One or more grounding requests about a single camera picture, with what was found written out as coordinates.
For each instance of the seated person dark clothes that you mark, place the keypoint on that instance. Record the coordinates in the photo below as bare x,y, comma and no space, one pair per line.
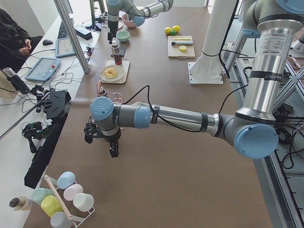
15,43

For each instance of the tea bottle carried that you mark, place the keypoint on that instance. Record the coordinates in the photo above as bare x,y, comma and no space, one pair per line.
117,59

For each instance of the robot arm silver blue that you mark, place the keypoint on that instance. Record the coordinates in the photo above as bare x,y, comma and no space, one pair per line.
251,129
138,16

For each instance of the glazed twisted donut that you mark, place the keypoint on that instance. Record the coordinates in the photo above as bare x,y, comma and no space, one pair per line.
110,73

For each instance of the copper wire bottle rack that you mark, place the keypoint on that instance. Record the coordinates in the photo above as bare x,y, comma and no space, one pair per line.
116,97

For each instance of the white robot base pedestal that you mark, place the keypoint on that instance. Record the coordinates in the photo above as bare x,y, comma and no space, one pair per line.
207,68

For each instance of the yellow lemon near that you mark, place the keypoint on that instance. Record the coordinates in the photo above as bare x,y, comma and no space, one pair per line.
168,30

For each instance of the black keyboard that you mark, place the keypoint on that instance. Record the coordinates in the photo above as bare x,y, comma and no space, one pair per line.
62,33

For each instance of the white round plate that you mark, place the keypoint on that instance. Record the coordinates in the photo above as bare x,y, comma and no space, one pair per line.
120,75

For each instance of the aluminium frame post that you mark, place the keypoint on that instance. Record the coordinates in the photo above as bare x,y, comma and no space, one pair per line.
63,12

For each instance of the steel muddler black tip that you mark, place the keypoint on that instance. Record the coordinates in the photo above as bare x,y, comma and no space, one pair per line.
182,43

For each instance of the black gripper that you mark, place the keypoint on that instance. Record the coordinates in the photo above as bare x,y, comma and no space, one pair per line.
113,139
111,27

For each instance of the yellow mug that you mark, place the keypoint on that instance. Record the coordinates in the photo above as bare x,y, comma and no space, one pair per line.
50,205

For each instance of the cream rabbit tray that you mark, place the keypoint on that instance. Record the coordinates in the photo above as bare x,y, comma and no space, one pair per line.
125,64

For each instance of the grey folded cloth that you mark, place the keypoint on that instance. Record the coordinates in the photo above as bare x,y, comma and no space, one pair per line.
120,51

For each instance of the black computer mouse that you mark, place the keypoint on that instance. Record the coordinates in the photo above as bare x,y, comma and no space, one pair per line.
47,42

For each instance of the mint mug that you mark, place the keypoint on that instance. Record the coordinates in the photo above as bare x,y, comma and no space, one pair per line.
39,194

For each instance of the pink ice bowl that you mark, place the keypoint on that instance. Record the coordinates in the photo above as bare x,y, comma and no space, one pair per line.
127,21

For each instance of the grey blue mug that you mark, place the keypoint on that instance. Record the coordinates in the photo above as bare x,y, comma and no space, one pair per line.
60,220

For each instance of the half lemon slice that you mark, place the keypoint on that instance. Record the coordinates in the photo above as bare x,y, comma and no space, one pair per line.
182,48

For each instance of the black thermos bottle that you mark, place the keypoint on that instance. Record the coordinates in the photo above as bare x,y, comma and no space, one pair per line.
16,81

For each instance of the yellow lemon far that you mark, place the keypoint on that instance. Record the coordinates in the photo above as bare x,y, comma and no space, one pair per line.
176,28

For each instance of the tea bottle back rack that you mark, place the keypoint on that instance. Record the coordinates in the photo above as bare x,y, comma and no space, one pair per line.
102,92

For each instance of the white mug rack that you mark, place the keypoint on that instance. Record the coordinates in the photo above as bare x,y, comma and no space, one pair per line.
78,217

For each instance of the yellow lemon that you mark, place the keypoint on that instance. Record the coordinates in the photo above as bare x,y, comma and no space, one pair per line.
176,28
168,30

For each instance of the mint green bowl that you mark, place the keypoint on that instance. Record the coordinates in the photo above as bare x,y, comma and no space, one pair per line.
123,36

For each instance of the white mug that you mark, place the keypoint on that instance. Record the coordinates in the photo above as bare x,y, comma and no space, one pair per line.
83,201

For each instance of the bamboo cutting board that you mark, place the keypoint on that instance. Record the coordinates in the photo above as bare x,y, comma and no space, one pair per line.
174,52

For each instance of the green lime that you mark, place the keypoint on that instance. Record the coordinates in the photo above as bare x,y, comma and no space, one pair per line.
173,33

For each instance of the pink mug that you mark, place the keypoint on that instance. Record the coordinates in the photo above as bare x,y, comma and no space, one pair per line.
71,191

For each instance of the blue teach pendant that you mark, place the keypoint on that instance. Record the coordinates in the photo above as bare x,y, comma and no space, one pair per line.
64,48
43,70

